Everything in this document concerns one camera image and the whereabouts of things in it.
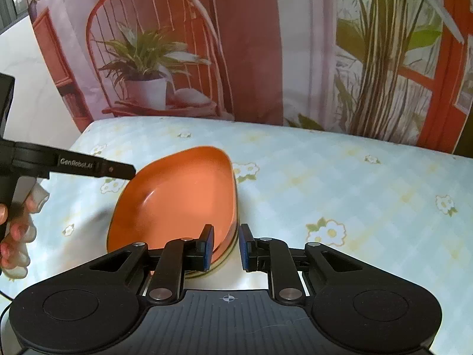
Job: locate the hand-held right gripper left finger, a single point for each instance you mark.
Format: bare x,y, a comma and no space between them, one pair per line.
207,247

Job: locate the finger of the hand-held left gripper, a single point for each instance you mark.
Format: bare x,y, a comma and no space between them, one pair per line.
92,165

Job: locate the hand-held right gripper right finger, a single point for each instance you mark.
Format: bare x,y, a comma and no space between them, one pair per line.
244,247

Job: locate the orange square plate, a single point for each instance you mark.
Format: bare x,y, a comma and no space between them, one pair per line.
177,196

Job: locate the person's left hand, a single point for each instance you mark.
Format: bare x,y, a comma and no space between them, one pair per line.
20,231

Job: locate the floral tablecloth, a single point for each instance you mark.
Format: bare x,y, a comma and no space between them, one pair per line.
332,192

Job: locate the printed room backdrop cloth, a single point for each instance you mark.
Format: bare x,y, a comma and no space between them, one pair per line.
258,44

